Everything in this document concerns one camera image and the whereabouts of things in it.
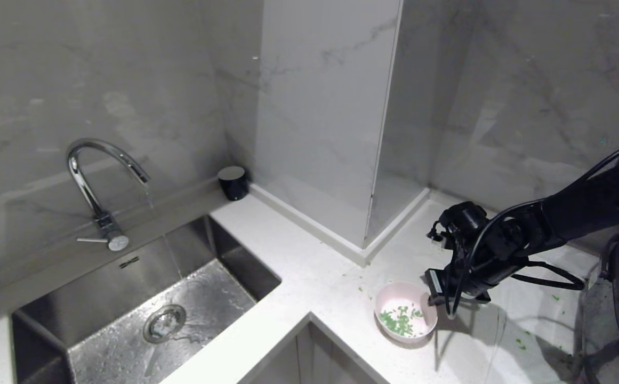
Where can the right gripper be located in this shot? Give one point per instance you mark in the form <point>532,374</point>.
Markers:
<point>480,272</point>

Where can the pink bowl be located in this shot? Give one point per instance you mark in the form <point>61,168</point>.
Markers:
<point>394,298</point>

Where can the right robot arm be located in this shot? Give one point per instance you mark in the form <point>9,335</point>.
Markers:
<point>581,208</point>

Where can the chopped green vegetables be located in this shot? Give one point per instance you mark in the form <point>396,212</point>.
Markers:
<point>401,320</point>

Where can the white cabinet door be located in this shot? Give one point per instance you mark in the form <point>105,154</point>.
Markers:
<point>336,362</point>

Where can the black cup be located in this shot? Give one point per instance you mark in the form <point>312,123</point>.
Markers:
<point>233,184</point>

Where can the metal sink drain strainer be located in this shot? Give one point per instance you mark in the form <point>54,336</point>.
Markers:
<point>164,322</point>

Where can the stainless steel sink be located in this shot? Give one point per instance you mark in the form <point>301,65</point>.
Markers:
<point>128,298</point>

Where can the chrome faucet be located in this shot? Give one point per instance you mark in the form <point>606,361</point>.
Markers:
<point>82,181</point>

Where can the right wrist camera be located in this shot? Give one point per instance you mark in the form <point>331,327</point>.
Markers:
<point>464,221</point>

